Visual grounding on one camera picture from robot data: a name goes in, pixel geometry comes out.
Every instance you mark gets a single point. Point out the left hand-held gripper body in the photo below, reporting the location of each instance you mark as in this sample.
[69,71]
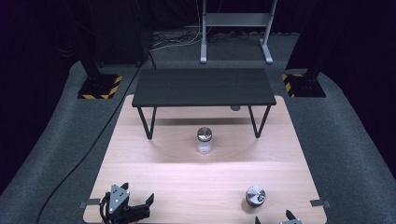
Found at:
[116,202]

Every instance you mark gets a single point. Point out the black stand with striped base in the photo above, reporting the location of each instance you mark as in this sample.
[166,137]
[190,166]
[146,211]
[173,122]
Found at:
[306,87]
[99,87]

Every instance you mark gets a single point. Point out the grey round cap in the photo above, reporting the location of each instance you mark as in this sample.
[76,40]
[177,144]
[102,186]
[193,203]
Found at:
[235,108]

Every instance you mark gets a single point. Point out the white powder spice jar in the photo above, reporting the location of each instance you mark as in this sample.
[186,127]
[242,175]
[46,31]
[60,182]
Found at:
[204,146]

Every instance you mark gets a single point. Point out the brown powder spice jar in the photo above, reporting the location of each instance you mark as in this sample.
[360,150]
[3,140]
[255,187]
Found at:
[255,196]

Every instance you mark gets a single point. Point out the grey metal stand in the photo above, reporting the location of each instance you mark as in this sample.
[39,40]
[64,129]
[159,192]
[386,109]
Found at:
[236,19]

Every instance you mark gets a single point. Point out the black shelf riser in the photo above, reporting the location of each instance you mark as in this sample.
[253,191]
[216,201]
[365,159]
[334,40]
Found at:
[202,87]

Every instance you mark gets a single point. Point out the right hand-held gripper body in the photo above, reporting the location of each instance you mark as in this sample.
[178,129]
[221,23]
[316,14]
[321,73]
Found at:
[291,221]

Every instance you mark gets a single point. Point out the grey tape strip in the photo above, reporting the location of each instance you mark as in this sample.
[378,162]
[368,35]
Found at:
[320,203]
[90,202]

